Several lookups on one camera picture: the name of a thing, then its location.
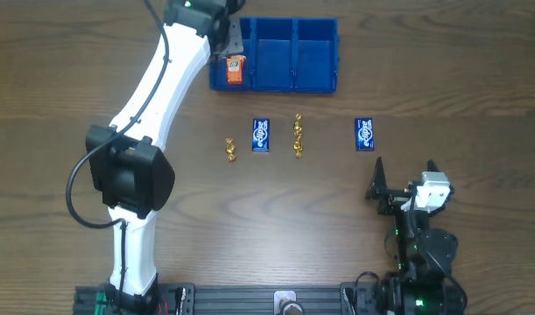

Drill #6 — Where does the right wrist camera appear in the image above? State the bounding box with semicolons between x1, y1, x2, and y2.
409;171;452;214

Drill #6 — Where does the mounting rail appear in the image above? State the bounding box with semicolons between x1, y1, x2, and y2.
73;283;465;315

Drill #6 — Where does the blue tray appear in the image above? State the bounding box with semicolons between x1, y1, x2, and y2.
208;16;340;95

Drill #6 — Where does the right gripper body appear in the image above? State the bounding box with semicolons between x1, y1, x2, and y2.
376;188;413;215

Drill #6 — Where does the blue candy pack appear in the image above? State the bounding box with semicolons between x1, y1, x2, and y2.
251;117;271;153
354;117;376;152

